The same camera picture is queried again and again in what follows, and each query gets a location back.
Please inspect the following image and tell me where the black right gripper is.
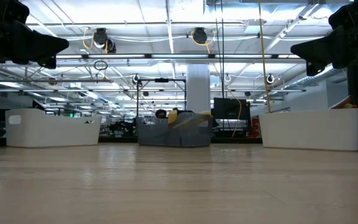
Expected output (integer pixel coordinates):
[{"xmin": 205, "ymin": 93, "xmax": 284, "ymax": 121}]
[{"xmin": 290, "ymin": 18, "xmax": 358, "ymax": 77}]

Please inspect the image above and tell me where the white plastic bin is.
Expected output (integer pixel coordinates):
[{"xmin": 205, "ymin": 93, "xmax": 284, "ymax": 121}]
[
  {"xmin": 5, "ymin": 107, "xmax": 103, "ymax": 148},
  {"xmin": 258, "ymin": 107, "xmax": 358, "ymax": 152}
]

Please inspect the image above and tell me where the grey plastic bin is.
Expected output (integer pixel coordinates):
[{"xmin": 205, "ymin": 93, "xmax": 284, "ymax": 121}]
[{"xmin": 135, "ymin": 111, "xmax": 214, "ymax": 148}]

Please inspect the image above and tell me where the red background object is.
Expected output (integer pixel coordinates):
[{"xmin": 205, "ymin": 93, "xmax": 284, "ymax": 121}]
[{"xmin": 250, "ymin": 115, "xmax": 261, "ymax": 138}]

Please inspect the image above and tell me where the white building column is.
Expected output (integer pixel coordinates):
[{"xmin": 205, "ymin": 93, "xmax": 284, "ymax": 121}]
[{"xmin": 186, "ymin": 63, "xmax": 211, "ymax": 114}]

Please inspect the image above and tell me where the long ceiling light strip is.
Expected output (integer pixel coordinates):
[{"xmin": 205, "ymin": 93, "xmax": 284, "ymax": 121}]
[{"xmin": 56, "ymin": 54, "xmax": 306, "ymax": 60}]

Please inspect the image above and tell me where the silver air duct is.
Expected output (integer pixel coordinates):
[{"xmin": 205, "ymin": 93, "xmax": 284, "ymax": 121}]
[{"xmin": 283, "ymin": 63, "xmax": 347, "ymax": 91}]

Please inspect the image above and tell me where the yellow hanging cable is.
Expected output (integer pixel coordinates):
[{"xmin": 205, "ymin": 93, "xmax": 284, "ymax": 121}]
[{"xmin": 257, "ymin": 0, "xmax": 272, "ymax": 114}]

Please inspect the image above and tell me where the black ceiling cable reel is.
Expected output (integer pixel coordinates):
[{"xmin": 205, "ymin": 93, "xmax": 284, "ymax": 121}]
[
  {"xmin": 91, "ymin": 27, "xmax": 117, "ymax": 55},
  {"xmin": 191, "ymin": 27, "xmax": 209, "ymax": 45}
]

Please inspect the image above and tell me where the black hanging cable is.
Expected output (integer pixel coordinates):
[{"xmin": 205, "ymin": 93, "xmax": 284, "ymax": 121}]
[{"xmin": 214, "ymin": 0, "xmax": 226, "ymax": 100}]

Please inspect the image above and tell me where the black background stand frame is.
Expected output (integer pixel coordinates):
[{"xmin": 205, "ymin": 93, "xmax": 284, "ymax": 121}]
[{"xmin": 135, "ymin": 77, "xmax": 188, "ymax": 137}]

